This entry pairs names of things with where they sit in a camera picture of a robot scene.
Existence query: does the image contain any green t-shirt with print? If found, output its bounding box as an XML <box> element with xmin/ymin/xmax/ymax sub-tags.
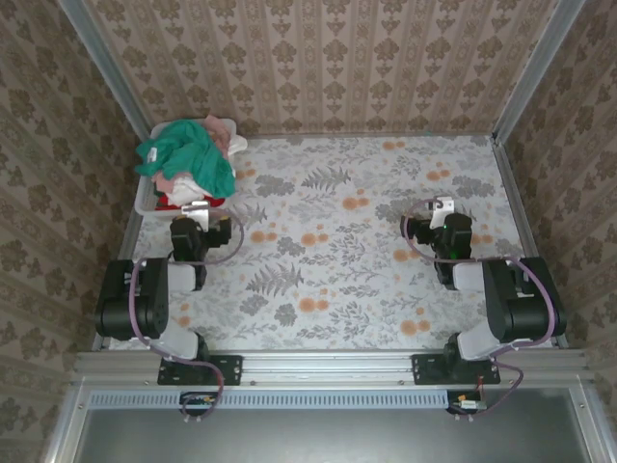
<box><xmin>133</xmin><ymin>119</ymin><xmax>237</xmax><ymax>198</ymax></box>

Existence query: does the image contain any red t-shirt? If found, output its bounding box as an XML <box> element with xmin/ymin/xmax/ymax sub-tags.
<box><xmin>153</xmin><ymin>191</ymin><xmax>227</xmax><ymax>212</ymax></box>

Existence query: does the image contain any white t-shirt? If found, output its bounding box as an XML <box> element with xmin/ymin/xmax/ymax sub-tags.
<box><xmin>166</xmin><ymin>134</ymin><xmax>249</xmax><ymax>204</ymax></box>

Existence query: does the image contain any white plastic laundry basket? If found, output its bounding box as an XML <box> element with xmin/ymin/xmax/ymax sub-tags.
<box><xmin>133</xmin><ymin>120</ymin><xmax>241</xmax><ymax>218</ymax></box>

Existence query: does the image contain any pink t-shirt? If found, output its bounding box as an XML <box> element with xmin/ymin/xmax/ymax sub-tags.
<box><xmin>151</xmin><ymin>114</ymin><xmax>233</xmax><ymax>195</ymax></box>

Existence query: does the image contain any floral patterned table cover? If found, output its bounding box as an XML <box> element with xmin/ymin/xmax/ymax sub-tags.
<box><xmin>110</xmin><ymin>134</ymin><xmax>560</xmax><ymax>351</ymax></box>

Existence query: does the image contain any grey metal panel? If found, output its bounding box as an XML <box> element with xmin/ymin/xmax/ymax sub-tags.
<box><xmin>47</xmin><ymin>380</ymin><xmax>617</xmax><ymax>463</ymax></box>

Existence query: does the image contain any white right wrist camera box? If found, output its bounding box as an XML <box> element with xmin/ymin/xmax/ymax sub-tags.
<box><xmin>430</xmin><ymin>196</ymin><xmax>456</xmax><ymax>229</ymax></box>

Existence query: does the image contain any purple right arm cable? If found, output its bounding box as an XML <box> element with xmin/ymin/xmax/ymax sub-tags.
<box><xmin>401</xmin><ymin>198</ymin><xmax>568</xmax><ymax>423</ymax></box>

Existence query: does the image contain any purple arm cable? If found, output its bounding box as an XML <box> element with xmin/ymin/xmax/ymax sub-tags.
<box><xmin>401</xmin><ymin>198</ymin><xmax>568</xmax><ymax>423</ymax></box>
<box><xmin>127</xmin><ymin>206</ymin><xmax>245</xmax><ymax>423</ymax></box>

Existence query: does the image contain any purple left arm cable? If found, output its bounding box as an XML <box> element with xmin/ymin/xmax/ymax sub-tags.
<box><xmin>127</xmin><ymin>206</ymin><xmax>245</xmax><ymax>423</ymax></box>

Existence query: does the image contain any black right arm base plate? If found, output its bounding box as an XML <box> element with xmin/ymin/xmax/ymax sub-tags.
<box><xmin>412</xmin><ymin>354</ymin><xmax>501</xmax><ymax>387</ymax></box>

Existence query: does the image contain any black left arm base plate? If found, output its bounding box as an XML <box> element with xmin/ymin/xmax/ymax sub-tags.
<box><xmin>157</xmin><ymin>355</ymin><xmax>243</xmax><ymax>387</ymax></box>

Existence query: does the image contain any small wired connector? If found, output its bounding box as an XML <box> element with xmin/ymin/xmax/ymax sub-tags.
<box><xmin>180</xmin><ymin>392</ymin><xmax>219</xmax><ymax>412</ymax></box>
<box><xmin>448</xmin><ymin>389</ymin><xmax>489</xmax><ymax>415</ymax></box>

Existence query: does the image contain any aluminium frame rail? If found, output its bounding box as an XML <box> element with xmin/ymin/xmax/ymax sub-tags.
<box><xmin>71</xmin><ymin>350</ymin><xmax>595</xmax><ymax>388</ymax></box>

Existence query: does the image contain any aluminium corner post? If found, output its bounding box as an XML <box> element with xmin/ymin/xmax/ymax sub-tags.
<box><xmin>491</xmin><ymin>0</ymin><xmax>587</xmax><ymax>146</ymax></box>
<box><xmin>57</xmin><ymin>0</ymin><xmax>153</xmax><ymax>142</ymax></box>

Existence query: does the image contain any grey slotted cable duct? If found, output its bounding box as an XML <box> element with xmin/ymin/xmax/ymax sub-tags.
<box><xmin>89</xmin><ymin>391</ymin><xmax>450</xmax><ymax>409</ymax></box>

